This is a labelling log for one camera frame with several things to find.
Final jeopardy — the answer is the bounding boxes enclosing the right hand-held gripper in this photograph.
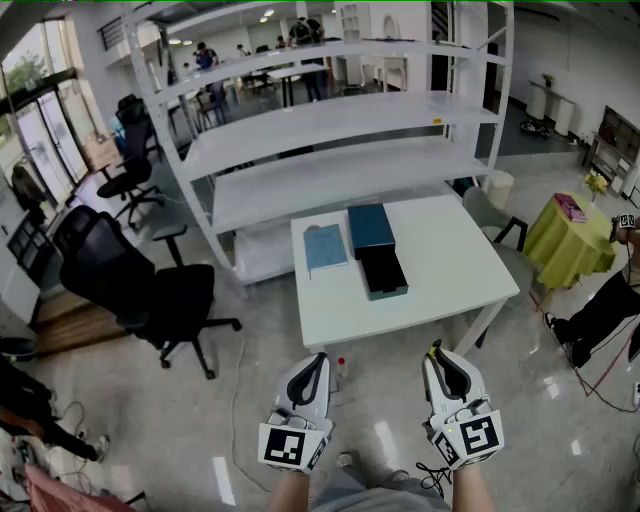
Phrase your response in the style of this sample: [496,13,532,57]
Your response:
[421,348,506,472]

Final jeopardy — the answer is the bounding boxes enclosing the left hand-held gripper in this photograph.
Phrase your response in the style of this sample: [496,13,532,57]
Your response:
[257,351,335,474]

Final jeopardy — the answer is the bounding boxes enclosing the dark teal sliding box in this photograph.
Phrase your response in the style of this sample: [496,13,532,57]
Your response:
[346,202,411,302]

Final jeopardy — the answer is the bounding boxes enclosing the person's left forearm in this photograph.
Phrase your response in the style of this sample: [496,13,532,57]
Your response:
[269,469,311,512]

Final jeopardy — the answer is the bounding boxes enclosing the person's right forearm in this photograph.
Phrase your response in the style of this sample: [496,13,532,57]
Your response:
[452,464,496,512]

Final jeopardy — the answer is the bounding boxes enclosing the person's grey trousers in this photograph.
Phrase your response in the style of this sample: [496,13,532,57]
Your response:
[312,464,454,512]

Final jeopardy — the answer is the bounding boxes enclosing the round table with green cloth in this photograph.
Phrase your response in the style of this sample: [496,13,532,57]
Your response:
[522,192,621,291]

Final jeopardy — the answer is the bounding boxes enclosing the blue notebook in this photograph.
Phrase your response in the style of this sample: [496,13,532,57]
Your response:
[303,223,349,281]

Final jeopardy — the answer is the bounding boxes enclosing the grey-green armchair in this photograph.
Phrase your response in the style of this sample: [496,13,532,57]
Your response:
[462,186,536,301]

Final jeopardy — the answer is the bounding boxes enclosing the white trash bin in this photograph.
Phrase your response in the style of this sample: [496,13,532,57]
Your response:
[482,169,515,211]

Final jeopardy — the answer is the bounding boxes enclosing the pink book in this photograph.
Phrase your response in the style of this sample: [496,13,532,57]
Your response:
[553,193,589,224]

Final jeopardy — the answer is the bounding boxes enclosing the large black office chair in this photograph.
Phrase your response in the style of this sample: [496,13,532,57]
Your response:
[52,204,244,381]

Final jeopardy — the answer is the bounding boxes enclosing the yellow flowers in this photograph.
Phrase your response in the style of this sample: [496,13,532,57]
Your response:
[584,169,609,201]

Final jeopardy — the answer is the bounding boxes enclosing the pink cloth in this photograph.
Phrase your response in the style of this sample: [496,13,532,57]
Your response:
[23,463,139,512]

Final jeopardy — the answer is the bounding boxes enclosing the wooden platform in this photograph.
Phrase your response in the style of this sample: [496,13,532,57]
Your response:
[32,292,134,357]

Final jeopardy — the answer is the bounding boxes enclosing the white metal shelving rack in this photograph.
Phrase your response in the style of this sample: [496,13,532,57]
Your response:
[122,0,516,286]

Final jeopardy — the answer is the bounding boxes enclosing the wooden shelf unit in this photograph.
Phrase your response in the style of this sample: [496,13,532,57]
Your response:
[582,104,640,201]

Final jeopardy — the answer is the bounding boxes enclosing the small black office chair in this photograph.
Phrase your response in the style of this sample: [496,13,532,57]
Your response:
[95,93,166,229]

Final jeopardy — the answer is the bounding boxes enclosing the black cube shelf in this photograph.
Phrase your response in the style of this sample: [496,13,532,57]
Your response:
[7,217,51,269]

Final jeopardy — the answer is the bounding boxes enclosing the white floor cable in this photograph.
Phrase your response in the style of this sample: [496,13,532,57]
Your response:
[229,339,274,496]

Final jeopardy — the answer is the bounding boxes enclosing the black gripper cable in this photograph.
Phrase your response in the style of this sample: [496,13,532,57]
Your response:
[415,460,454,499]

